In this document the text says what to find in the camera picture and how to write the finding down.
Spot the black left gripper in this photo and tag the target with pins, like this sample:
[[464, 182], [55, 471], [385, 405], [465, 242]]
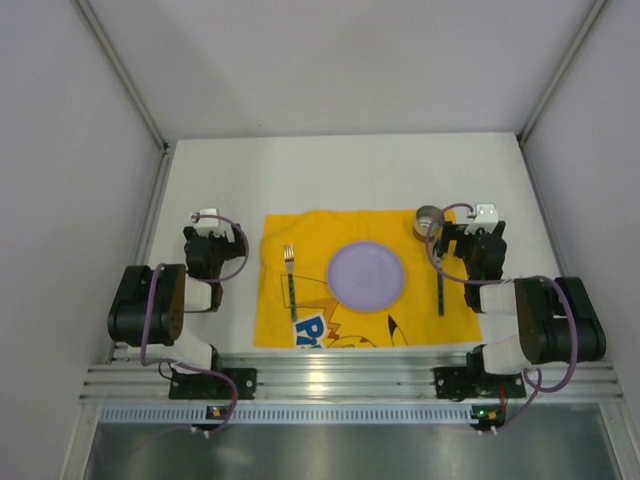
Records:
[[223, 243]]

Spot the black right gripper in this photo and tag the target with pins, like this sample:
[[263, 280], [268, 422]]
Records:
[[454, 240]]

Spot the metal cup with brown base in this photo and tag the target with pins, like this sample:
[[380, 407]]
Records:
[[428, 223]]

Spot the spoon with teal handle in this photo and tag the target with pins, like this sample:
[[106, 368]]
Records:
[[440, 287]]

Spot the fork with teal handle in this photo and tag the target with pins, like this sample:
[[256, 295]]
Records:
[[289, 260]]

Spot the purple plastic plate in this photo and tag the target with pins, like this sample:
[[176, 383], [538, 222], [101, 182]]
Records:
[[366, 276]]

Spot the yellow cartoon print cloth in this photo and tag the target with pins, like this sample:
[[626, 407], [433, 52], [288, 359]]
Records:
[[325, 323]]

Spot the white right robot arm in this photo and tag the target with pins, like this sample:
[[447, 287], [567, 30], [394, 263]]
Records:
[[555, 319]]

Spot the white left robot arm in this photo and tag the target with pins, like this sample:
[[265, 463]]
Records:
[[148, 309]]

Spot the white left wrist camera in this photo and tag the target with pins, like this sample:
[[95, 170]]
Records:
[[206, 222]]

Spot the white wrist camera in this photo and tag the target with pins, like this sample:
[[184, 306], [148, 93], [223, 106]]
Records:
[[484, 217], [206, 222]]

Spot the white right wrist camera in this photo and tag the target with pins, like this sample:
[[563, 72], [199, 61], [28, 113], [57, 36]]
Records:
[[484, 217]]

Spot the black left arm base bracket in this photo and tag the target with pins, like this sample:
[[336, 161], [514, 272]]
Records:
[[198, 386]]

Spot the black right arm base bracket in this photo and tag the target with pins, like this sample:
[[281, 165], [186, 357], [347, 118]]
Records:
[[457, 383]]

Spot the perforated grey cable duct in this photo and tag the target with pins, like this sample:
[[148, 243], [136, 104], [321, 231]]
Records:
[[302, 414]]

